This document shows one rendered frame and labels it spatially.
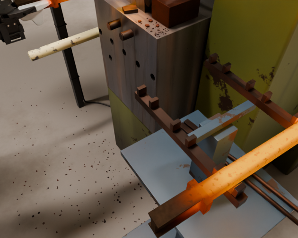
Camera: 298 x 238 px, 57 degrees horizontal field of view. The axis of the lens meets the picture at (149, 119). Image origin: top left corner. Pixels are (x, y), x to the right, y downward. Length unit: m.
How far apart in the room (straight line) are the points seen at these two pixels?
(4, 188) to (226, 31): 1.35
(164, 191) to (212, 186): 0.31
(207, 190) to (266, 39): 0.48
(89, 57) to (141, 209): 1.36
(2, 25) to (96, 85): 1.33
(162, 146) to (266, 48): 0.39
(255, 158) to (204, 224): 0.28
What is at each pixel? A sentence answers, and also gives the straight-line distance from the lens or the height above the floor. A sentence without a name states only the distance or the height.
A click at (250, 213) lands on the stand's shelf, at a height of 0.68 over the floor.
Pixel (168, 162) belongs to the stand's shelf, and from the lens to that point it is 0.79.
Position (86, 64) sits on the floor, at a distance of 2.28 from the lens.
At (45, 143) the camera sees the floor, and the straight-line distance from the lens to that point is 1.79.
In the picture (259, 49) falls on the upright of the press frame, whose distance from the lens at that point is 0.83.
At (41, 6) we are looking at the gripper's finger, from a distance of 0.83.
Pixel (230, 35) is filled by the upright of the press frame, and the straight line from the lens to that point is 0.88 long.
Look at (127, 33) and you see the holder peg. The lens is 0.90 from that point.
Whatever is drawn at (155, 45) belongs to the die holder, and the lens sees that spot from 0.83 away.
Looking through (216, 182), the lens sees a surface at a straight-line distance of 0.46.
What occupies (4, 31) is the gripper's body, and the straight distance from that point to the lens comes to 0.82.
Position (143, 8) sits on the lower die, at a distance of 0.94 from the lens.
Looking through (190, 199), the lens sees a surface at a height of 0.96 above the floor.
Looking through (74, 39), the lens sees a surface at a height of 0.63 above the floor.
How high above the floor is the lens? 1.35
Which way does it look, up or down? 48 degrees down
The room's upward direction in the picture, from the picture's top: straight up
